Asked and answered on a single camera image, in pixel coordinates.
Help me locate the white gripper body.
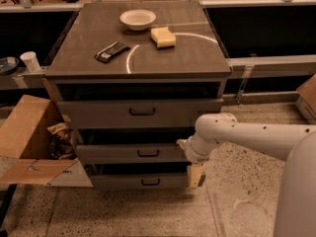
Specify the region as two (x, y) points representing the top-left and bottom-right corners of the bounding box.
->
(184, 133), (211, 164)

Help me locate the grey drawer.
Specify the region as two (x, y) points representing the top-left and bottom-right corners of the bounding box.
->
(57, 99), (223, 129)
(90, 173), (189, 190)
(76, 143), (187, 165)

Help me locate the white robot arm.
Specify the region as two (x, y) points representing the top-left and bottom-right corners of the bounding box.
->
(177, 113), (316, 237)

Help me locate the grey top drawer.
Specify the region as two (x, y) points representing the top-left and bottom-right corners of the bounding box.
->
(57, 99), (223, 129)

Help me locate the grey drawer cabinet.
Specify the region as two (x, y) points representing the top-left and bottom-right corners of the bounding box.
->
(44, 1), (231, 179)

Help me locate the grey bottom drawer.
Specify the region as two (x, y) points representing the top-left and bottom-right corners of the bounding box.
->
(90, 173), (189, 190)

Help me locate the open cardboard box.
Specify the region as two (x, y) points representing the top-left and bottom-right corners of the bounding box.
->
(0, 95), (93, 187)

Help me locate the yellow sponge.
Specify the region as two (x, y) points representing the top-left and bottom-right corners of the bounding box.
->
(151, 27), (176, 48)

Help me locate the black snack bar wrapper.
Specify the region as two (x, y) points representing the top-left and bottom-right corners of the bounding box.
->
(95, 41), (130, 63)

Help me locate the cardboard box at right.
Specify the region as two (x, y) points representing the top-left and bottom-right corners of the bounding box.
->
(295, 74), (316, 124)

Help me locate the snack bag in box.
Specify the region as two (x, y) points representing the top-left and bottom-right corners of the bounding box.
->
(47, 122), (76, 160)

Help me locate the white bowl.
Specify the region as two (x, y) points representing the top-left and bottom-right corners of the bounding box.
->
(119, 9), (156, 31)

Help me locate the white paper cup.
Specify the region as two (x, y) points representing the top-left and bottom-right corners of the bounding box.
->
(20, 51), (40, 72)

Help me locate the dark round plate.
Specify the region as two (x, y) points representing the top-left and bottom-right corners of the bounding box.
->
(0, 56), (19, 76)

